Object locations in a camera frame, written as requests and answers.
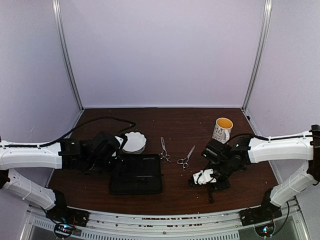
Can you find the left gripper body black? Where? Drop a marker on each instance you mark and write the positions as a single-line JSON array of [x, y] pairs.
[[99, 165]]

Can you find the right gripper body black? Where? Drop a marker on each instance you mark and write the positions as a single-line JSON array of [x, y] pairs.
[[226, 170]]

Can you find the black hair clip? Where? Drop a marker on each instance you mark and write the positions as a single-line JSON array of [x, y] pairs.
[[210, 191]]

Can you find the silver scissors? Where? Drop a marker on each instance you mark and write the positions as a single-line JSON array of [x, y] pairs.
[[163, 155], [184, 162]]

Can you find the black zip tool case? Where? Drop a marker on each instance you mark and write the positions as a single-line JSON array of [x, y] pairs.
[[136, 174]]

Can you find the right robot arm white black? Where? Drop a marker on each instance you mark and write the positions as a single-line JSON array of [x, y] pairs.
[[301, 146]]

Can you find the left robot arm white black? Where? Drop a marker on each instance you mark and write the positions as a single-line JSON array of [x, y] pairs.
[[66, 153]]

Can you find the white patterned mug yellow inside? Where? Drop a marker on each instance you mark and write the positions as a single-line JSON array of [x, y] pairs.
[[222, 129]]

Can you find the white scalloped bowl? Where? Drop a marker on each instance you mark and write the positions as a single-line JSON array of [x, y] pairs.
[[136, 143]]

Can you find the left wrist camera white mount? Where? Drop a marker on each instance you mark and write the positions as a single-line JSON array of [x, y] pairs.
[[122, 140]]

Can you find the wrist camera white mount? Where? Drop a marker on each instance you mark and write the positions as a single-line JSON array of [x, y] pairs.
[[122, 140], [202, 177]]

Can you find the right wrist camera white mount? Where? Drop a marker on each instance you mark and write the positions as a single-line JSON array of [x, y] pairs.
[[202, 177]]

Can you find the aluminium front rail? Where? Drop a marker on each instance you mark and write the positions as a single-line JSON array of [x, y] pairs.
[[223, 225]]

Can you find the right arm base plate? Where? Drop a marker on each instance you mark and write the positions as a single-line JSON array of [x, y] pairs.
[[252, 216]]

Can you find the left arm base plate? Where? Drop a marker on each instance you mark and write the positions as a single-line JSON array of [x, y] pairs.
[[71, 216]]

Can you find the right aluminium frame post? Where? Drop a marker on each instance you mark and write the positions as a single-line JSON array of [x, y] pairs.
[[264, 30]]

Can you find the aluminium frame post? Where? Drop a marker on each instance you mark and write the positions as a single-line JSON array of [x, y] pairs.
[[65, 53], [264, 30]]

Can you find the left aluminium frame post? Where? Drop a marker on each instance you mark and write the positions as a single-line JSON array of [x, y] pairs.
[[65, 53]]

